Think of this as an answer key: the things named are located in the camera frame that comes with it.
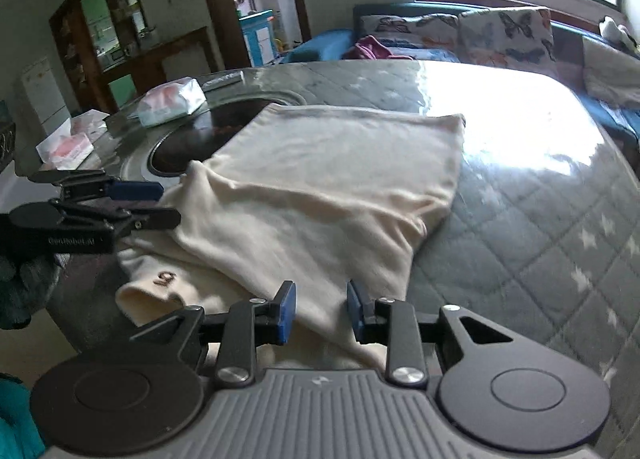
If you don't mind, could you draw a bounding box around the small butterfly print cushion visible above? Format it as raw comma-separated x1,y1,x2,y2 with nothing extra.
359,14,459,52

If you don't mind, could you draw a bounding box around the grey plain cushion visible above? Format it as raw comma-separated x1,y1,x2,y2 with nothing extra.
582,38,640,109

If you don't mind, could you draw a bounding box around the white refrigerator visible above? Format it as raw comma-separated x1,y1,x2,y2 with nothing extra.
21,57,70,135

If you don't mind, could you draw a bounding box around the pink white tissue pack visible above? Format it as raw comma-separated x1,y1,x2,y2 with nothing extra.
136,77,206,128

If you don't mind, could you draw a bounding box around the pink tissue box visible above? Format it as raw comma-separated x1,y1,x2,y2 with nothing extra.
36,119,93,171
70,109,108,143

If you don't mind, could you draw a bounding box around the large butterfly print cushion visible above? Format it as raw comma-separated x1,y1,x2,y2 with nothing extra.
458,6,558,78

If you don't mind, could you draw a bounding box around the blue white cabinet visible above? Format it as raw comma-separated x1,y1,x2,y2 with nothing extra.
239,10,278,67

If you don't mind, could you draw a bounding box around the grey quilted star tablecloth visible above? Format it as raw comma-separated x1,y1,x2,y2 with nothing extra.
120,60,639,458

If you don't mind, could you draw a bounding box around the black round induction cooktop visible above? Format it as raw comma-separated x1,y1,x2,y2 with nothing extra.
148,98,283,178

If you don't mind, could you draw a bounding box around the white plush toy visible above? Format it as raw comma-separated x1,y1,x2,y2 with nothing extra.
599,16,638,52

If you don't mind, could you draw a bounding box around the grey remote control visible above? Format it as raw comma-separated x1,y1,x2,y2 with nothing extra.
201,71,244,92

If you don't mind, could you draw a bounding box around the magenta clothing on sofa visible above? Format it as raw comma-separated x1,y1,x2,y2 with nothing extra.
342,36,413,60

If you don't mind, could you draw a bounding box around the blue corner sofa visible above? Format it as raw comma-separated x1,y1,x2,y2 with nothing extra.
284,2,639,164

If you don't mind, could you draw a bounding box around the cream knit garment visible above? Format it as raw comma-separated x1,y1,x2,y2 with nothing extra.
115,105,464,369

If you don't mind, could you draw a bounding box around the dark wooden display cabinet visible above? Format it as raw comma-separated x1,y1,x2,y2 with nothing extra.
49,0,218,114

